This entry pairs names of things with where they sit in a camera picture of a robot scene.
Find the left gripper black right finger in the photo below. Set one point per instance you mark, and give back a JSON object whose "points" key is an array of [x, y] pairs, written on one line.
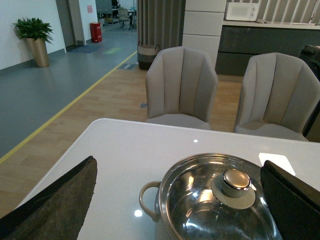
{"points": [[293, 204]]}

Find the glass pot lid gold knob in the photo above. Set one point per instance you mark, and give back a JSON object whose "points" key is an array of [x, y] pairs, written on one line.
{"points": [[192, 202]]}

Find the right beige upholstered chair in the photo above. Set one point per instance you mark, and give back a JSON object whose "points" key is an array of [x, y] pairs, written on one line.
{"points": [[279, 93]]}

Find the white microwave oven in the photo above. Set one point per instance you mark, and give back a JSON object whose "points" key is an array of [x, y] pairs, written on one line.
{"points": [[240, 11]]}

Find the white drawer column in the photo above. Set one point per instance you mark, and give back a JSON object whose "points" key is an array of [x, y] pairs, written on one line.
{"points": [[202, 27]]}

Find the office chair in background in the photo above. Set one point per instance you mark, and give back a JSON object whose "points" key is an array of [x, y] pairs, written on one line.
{"points": [[123, 16]]}

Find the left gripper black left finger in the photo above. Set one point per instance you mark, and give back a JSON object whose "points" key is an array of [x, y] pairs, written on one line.
{"points": [[57, 212]]}

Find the woven laundry basket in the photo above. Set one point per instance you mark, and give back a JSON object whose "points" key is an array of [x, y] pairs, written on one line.
{"points": [[146, 54]]}

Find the left beige upholstered chair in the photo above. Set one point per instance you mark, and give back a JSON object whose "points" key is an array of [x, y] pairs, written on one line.
{"points": [[181, 84]]}

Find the green plant in gold pot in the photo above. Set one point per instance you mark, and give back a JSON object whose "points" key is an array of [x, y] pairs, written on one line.
{"points": [[36, 33]]}

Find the white electric cooking pot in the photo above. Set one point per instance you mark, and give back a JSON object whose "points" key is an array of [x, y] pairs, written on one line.
{"points": [[152, 204]]}

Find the beige upholstered chair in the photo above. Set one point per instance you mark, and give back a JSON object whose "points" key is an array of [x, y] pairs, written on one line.
{"points": [[181, 84], [279, 93]]}

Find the dark kitchen counter cabinet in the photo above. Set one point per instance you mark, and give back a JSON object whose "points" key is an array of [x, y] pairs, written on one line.
{"points": [[239, 43]]}

